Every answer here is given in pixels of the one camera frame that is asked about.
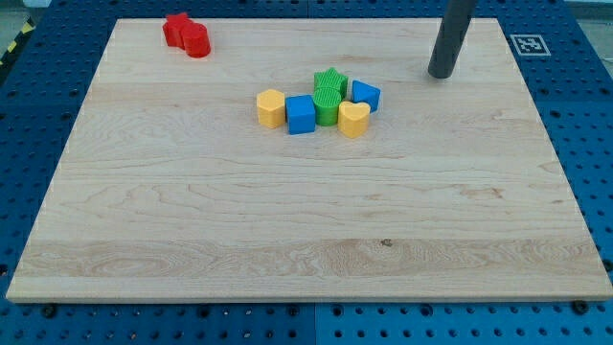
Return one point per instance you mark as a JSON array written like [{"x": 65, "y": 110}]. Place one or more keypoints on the grey cylindrical robot arm rod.
[{"x": 450, "y": 38}]

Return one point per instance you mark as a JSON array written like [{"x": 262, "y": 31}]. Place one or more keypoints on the blue triangle block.
[{"x": 363, "y": 92}]

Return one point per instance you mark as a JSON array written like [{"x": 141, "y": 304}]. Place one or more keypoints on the blue cube block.
[{"x": 300, "y": 114}]

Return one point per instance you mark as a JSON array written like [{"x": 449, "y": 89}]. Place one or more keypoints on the yellow heart block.
[{"x": 353, "y": 118}]

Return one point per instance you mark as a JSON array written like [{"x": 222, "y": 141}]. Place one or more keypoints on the green cylinder block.
[{"x": 326, "y": 101}]

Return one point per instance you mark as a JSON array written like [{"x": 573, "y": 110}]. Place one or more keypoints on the yellow hexagon block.
[{"x": 271, "y": 108}]

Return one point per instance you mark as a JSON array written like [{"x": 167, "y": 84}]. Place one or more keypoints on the green star block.
[{"x": 332, "y": 79}]

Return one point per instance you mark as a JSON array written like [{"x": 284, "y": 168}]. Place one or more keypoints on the wooden board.
[{"x": 169, "y": 190}]

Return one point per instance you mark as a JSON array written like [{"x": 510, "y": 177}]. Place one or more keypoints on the red cylinder block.
[{"x": 196, "y": 40}]

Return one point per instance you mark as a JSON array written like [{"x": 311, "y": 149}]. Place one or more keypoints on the red star block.
[{"x": 172, "y": 28}]

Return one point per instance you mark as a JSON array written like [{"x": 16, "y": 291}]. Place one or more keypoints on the white fiducial marker tag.
[{"x": 530, "y": 45}]

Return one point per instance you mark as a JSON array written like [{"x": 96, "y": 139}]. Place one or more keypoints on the yellow black hazard tape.
[{"x": 16, "y": 47}]

